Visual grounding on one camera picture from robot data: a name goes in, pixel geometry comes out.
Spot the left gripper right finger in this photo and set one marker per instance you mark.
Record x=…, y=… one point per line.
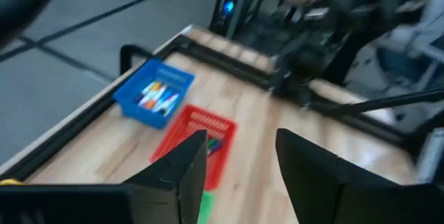
x=312, y=189

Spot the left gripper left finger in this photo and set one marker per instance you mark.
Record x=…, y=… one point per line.
x=180, y=189

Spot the green thin marker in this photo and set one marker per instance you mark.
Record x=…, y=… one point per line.
x=212, y=142

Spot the blue thin marker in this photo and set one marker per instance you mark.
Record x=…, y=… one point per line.
x=168, y=101

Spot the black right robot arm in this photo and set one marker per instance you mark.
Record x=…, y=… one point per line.
x=301, y=61

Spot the green plastic basket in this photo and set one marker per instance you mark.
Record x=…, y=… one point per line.
x=205, y=206

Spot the slim blue capped pen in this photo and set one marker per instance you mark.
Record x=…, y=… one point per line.
x=215, y=146

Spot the red plastic basket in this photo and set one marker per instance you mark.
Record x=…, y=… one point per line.
x=180, y=127

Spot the blue plastic basket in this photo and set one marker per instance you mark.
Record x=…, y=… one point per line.
x=133, y=107

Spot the silver aluminium bar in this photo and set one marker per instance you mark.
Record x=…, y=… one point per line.
x=431, y=154

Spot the black arched clamp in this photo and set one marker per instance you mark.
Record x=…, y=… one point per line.
x=126, y=52

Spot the yellow plastic basket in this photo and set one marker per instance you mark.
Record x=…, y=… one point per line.
x=10, y=182

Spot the black computer tower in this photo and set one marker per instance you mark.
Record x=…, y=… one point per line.
x=225, y=7

